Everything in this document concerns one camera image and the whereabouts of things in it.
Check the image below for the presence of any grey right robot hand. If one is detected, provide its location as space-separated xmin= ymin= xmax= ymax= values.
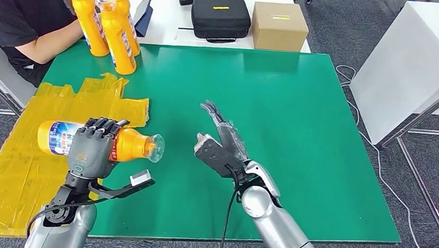
xmin=195 ymin=99 xmax=255 ymax=164

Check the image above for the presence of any person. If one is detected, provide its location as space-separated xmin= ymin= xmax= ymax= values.
xmin=0 ymin=0 xmax=89 ymax=93

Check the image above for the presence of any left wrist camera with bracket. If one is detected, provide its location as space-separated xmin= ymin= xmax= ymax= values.
xmin=87 ymin=164 xmax=157 ymax=204

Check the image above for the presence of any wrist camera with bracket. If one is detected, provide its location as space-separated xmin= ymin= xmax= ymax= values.
xmin=191 ymin=132 xmax=252 ymax=183
xmin=87 ymin=164 xmax=157 ymax=204

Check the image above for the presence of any black zip carrying case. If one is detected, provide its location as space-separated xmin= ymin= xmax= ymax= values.
xmin=188 ymin=0 xmax=254 ymax=47

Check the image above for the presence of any brown cardboard box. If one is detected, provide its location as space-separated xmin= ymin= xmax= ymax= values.
xmin=249 ymin=0 xmax=312 ymax=54

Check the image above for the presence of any white floor cable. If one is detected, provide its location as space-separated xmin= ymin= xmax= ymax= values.
xmin=319 ymin=63 xmax=439 ymax=248

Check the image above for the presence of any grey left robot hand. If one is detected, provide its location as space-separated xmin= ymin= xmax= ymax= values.
xmin=65 ymin=114 xmax=131 ymax=183

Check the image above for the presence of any black camera cable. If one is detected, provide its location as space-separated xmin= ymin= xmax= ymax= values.
xmin=26 ymin=190 xmax=99 ymax=244
xmin=217 ymin=164 xmax=242 ymax=248

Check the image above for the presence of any tablet in blue case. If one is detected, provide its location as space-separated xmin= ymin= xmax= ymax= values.
xmin=131 ymin=0 xmax=155 ymax=39

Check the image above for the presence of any yellow plastic sheet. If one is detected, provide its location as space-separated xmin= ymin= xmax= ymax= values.
xmin=0 ymin=63 xmax=154 ymax=248

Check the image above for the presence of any orange detergent bottle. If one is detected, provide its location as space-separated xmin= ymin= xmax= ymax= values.
xmin=88 ymin=0 xmax=143 ymax=77
xmin=97 ymin=0 xmax=146 ymax=59
xmin=58 ymin=0 xmax=115 ymax=59
xmin=35 ymin=118 xmax=167 ymax=167

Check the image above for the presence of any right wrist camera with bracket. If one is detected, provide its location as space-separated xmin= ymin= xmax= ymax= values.
xmin=191 ymin=132 xmax=252 ymax=183

